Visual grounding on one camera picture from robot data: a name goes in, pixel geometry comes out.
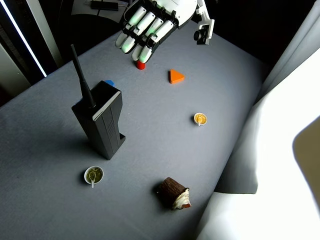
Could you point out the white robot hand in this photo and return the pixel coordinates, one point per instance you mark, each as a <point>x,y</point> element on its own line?
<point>160,15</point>

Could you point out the black walkie-talkie toy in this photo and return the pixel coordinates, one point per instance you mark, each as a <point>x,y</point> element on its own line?
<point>105,117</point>

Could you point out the red cylinder block white cross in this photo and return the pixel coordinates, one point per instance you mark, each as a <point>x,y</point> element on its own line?
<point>140,66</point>

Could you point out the black flat box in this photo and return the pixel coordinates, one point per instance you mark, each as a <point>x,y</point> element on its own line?
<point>105,5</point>

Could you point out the orange triangle block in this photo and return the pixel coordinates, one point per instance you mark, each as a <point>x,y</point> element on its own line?
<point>175,77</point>

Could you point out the blue hexagon block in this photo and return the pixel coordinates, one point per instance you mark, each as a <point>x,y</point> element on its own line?
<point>110,82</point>

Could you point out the small white latte cup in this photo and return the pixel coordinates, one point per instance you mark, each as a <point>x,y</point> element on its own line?
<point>200,119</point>

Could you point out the grey tablecloth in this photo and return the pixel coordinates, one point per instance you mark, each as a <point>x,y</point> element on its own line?
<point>150,140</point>

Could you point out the white light strip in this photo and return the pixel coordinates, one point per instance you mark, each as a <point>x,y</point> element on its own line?
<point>25,42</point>

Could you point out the white curtain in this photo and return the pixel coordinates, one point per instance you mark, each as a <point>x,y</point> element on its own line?
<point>275,125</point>

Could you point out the green soup bowl with spoon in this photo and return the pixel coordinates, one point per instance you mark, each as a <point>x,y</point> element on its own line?
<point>94,175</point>

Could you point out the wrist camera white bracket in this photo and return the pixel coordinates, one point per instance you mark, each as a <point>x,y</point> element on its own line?
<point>203,33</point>

